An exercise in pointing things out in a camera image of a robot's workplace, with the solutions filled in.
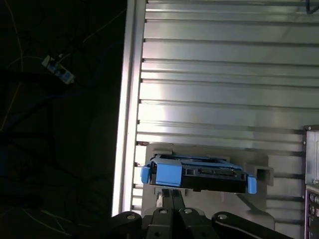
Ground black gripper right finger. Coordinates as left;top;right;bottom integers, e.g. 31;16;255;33
172;189;300;239

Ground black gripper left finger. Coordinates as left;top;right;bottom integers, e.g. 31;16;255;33
98;188;176;239

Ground hard disk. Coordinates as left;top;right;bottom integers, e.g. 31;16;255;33
141;153;257;195

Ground grey parts rack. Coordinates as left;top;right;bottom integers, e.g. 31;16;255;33
141;143;276;239

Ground black open PC case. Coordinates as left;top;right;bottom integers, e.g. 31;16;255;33
302;125;319;239

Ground white power strip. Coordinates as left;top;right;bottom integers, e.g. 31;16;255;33
41;54;76;85

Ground thin black cable with plug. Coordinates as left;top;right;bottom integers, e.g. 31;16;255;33
305;0;319;15

